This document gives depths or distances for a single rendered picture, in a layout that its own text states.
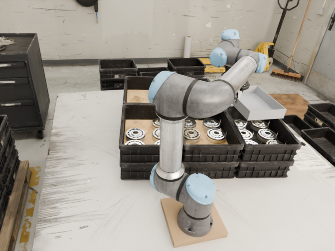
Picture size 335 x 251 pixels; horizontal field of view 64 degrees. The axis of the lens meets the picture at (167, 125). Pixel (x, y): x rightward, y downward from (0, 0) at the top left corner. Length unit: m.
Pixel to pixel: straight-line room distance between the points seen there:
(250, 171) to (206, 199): 0.49
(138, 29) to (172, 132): 3.79
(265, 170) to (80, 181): 0.95
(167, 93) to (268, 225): 0.80
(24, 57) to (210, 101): 2.00
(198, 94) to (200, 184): 0.40
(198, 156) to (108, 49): 3.55
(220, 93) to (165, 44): 4.01
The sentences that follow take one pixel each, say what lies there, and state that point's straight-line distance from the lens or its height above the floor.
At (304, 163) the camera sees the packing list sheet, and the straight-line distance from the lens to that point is 1.77.
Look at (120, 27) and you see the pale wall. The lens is 4.56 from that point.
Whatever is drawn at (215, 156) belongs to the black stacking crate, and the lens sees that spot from 1.34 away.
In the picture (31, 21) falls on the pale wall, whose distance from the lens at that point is 4.59.
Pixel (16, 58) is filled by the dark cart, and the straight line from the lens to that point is 2.57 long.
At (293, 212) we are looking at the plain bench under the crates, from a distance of 1.45.
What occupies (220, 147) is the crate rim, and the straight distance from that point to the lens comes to 1.29.
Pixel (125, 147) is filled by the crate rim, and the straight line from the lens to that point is 1.23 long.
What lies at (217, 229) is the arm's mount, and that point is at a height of 0.73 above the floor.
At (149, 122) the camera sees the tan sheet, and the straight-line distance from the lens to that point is 1.58.
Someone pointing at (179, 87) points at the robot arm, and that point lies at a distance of 0.79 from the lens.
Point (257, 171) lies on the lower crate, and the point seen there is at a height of 0.76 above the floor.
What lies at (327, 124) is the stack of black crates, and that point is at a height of 0.42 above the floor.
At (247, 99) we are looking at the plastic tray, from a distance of 1.51.
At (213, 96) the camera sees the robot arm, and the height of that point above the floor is 1.35.
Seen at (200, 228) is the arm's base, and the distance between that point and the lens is 1.15.
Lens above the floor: 1.69
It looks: 33 degrees down
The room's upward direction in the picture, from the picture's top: 5 degrees clockwise
